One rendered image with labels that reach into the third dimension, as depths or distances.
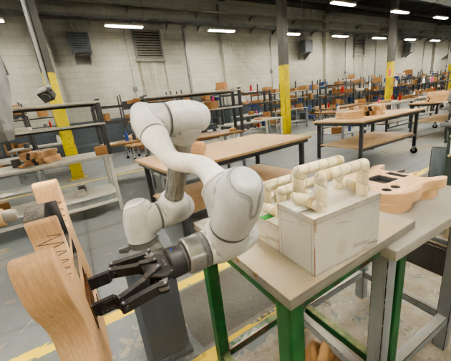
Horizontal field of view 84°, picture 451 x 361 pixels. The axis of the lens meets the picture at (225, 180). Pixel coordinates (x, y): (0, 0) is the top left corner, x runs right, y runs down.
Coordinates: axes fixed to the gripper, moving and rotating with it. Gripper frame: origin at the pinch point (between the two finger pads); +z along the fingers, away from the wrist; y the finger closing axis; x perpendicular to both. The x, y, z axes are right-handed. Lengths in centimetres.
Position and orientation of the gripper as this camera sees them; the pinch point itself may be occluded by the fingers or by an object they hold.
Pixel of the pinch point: (91, 296)
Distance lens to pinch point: 63.2
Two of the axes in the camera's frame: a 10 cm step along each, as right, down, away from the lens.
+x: -0.3, -9.0, -4.3
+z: -8.5, 2.5, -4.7
